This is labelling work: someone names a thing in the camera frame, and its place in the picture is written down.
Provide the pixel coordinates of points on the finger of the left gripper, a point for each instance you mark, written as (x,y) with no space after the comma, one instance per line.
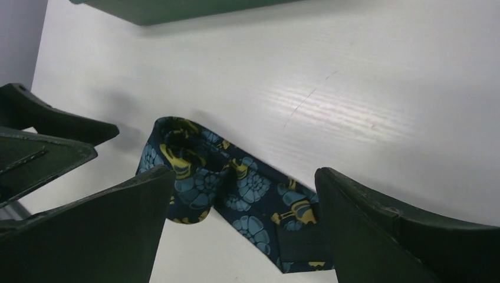
(21,109)
(31,160)

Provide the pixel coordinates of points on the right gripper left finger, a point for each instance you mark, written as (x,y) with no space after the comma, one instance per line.
(110,236)

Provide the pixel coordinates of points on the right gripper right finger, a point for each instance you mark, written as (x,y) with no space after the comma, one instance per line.
(377,238)

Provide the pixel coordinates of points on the blue patterned tie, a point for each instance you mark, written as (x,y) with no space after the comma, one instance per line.
(277,214)

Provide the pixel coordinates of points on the green compartment tray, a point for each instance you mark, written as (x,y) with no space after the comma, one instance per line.
(153,12)

